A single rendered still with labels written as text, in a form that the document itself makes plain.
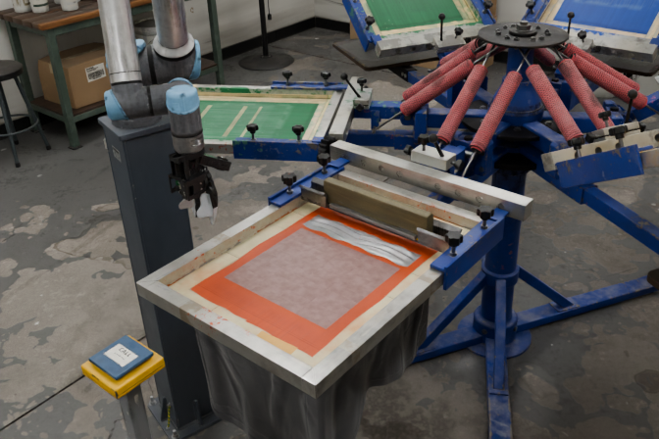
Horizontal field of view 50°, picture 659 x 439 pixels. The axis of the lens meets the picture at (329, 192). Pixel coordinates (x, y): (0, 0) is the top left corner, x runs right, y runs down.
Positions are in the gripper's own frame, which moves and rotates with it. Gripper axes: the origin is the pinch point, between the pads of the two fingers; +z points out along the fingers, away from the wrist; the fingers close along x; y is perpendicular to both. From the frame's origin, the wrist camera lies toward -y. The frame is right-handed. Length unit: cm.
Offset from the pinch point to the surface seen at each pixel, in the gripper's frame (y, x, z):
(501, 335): -102, 37, 88
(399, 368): -19, 49, 39
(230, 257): -2.6, 4.8, 12.5
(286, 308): 4.0, 31.9, 12.5
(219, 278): 5.9, 9.8, 12.5
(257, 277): -0.4, 17.3, 12.5
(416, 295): -15, 56, 9
